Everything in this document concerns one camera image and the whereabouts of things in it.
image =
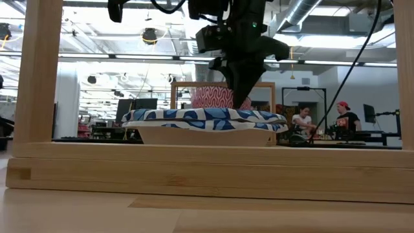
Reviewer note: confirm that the black metal frame stand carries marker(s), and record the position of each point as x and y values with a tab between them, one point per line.
304	89

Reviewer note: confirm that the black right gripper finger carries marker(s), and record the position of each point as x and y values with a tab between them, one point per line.
242	84

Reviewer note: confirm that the bowl red outside striped inside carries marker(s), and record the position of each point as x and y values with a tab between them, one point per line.
210	97

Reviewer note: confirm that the silver ceiling duct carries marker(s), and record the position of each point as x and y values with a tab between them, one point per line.
296	14

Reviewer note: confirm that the seated person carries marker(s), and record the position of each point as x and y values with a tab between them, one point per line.
303	120

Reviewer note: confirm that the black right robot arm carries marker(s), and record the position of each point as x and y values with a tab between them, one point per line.
239	9

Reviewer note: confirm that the light wooden shelf rack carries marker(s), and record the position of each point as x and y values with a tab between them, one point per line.
194	174

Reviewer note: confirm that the person with red cap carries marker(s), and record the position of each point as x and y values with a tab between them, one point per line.
347	119

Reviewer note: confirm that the black ceiling lamp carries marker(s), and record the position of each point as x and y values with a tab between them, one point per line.
149	35

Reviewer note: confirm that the black computer monitor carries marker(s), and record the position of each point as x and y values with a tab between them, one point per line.
369	113
136	108

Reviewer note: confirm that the blue white patterned plate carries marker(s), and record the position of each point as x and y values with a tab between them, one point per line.
200	114
203	134

